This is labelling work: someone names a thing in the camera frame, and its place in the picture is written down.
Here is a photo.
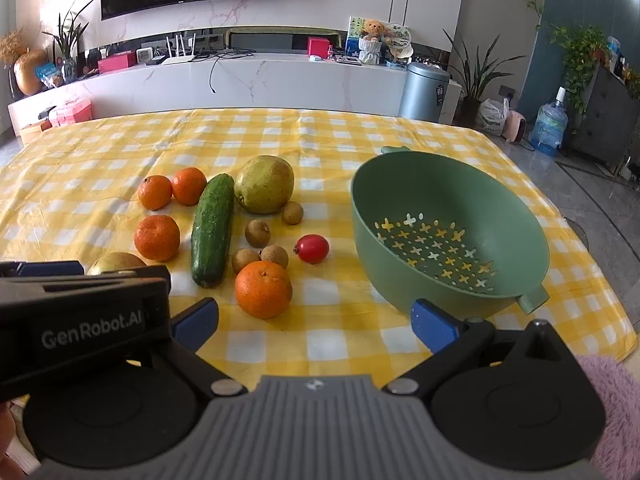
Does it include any large yellow-green pear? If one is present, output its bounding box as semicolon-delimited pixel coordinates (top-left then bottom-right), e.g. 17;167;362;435
234;155;295;214

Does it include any blue water jug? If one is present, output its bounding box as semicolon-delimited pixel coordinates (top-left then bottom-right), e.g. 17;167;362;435
529;87;568;157

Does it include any magenta box on cabinet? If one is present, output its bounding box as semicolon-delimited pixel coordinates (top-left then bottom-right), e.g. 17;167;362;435
98;51;137;74

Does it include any brown longan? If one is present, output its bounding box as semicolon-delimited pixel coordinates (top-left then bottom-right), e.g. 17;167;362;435
259;245;288;269
281;202;304;226
245;219;271;248
231;248;260;274

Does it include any tall potted plant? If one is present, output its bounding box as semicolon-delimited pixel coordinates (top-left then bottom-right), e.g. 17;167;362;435
444;29;524;129

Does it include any yellow checkered tablecloth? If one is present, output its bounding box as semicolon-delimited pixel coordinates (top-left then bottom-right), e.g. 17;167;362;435
1;108;638;386

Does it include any small yellow pear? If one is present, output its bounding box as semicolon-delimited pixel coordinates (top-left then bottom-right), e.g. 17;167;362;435
87;252;146;275

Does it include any green colander bowl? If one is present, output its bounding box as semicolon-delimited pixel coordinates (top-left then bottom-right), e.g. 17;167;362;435
350;148;550;318

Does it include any orange tangerine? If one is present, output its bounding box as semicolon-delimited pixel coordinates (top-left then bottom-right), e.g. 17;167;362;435
134;214;181;262
138;174;172;210
234;261;293;320
171;167;207;206

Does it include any white wifi router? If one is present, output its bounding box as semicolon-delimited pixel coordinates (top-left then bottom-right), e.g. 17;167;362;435
163;34;195;65

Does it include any white marble tv cabinet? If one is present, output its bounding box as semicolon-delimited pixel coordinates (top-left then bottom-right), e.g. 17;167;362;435
6;52;464;137

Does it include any pink storage box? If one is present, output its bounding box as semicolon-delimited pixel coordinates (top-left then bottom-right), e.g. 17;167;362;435
48;96;93;127

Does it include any dark drawer cabinet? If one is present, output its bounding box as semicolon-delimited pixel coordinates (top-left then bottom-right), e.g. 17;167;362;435
570;66;639;169

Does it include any golden vase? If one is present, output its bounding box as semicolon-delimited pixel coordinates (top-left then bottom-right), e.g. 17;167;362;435
14;49;48;96

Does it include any grey metal trash bin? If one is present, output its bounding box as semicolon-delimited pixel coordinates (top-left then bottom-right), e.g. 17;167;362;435
399;62;450;122

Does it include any red cherry tomato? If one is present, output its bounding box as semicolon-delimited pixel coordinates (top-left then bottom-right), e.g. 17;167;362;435
294;234;330;264

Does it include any teddy bear toy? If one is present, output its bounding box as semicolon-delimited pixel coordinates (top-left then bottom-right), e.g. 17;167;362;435
358;20;385;65

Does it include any potted grass plant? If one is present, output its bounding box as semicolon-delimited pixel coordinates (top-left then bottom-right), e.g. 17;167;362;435
44;0;93;84

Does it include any red box on cabinet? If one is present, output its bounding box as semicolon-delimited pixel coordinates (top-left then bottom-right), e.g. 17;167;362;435
307;37;331;60

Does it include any green cucumber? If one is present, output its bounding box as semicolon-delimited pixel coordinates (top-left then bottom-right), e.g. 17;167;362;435
191;174;234;288

